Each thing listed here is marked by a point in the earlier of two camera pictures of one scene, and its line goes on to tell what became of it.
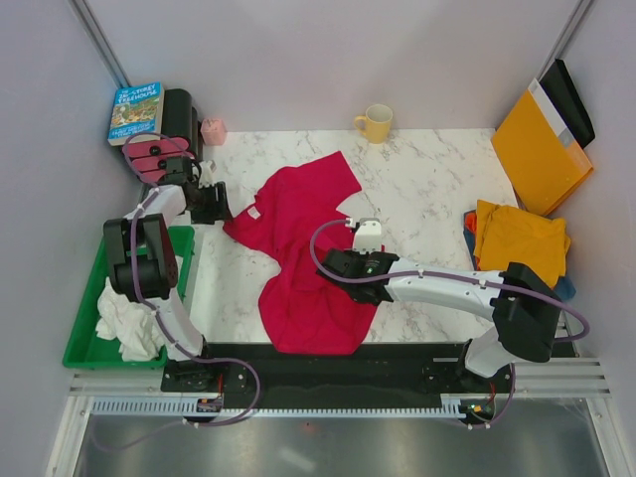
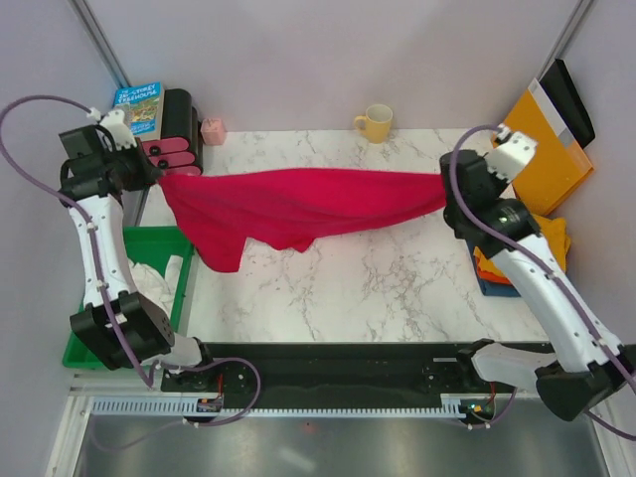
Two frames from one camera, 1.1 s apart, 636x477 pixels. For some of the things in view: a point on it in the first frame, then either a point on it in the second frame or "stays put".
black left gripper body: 204,210 -> 130,165
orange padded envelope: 545,161 stays put
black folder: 561,90 stays put
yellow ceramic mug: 376,124 stays put
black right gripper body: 352,253 -> 500,183
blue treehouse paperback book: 137,114 stays put
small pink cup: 214,131 stays put
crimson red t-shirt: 301,311 -> 216,214
